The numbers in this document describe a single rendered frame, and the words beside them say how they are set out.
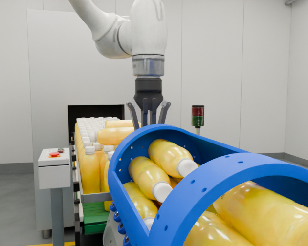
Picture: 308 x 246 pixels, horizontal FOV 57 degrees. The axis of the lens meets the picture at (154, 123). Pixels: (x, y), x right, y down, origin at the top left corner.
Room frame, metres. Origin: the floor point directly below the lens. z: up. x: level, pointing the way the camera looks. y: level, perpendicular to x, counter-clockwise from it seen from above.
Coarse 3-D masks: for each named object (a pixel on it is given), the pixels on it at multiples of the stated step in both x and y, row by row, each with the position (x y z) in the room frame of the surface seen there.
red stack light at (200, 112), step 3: (192, 108) 1.36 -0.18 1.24; (195, 108) 1.35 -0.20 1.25; (198, 108) 1.34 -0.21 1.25; (201, 108) 1.34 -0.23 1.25; (192, 111) 1.36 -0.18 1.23; (195, 111) 1.35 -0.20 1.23; (198, 111) 1.34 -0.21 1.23; (201, 111) 1.34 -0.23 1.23; (192, 114) 1.36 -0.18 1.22; (195, 114) 1.35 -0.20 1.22; (198, 114) 1.34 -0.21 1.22; (201, 114) 1.35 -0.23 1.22
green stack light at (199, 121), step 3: (192, 117) 1.36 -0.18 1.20; (195, 117) 1.35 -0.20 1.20; (198, 117) 1.34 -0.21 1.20; (201, 117) 1.35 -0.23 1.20; (192, 120) 1.36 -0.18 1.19; (195, 120) 1.35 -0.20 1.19; (198, 120) 1.34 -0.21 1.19; (201, 120) 1.35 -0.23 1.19; (192, 123) 1.36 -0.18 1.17; (195, 123) 1.35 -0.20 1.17; (198, 123) 1.34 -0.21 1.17; (201, 123) 1.35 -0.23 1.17
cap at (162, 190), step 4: (160, 184) 0.57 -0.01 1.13; (164, 184) 0.57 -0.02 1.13; (168, 184) 0.58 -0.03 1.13; (156, 188) 0.56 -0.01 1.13; (160, 188) 0.56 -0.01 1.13; (164, 188) 0.57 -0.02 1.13; (168, 188) 0.57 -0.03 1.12; (156, 192) 0.56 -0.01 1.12; (160, 192) 0.56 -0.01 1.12; (164, 192) 0.57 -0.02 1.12; (168, 192) 0.57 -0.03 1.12; (156, 196) 0.56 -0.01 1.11; (160, 196) 0.56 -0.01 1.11; (164, 196) 0.57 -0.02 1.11; (160, 200) 0.56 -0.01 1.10; (164, 200) 0.56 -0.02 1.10
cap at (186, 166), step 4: (184, 160) 0.59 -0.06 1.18; (188, 160) 0.58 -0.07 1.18; (180, 164) 0.58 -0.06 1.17; (184, 164) 0.58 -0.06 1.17; (188, 164) 0.58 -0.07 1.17; (192, 164) 0.58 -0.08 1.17; (196, 164) 0.58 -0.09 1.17; (180, 168) 0.58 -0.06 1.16; (184, 168) 0.58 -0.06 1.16; (188, 168) 0.58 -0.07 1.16; (192, 168) 0.58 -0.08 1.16; (180, 172) 0.58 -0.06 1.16; (184, 172) 0.58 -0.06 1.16; (188, 172) 0.58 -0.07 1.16; (184, 176) 0.58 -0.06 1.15
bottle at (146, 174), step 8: (136, 160) 0.73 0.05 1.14; (144, 160) 0.71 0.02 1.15; (128, 168) 0.75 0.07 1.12; (136, 168) 0.68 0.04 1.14; (144, 168) 0.65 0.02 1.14; (152, 168) 0.63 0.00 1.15; (160, 168) 0.64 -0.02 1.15; (136, 176) 0.66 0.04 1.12; (144, 176) 0.62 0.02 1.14; (152, 176) 0.60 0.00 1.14; (160, 176) 0.60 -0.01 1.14; (168, 176) 0.63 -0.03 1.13; (136, 184) 0.66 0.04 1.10; (144, 184) 0.60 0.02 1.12; (152, 184) 0.59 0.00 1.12; (144, 192) 0.61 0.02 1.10; (152, 192) 0.58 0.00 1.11
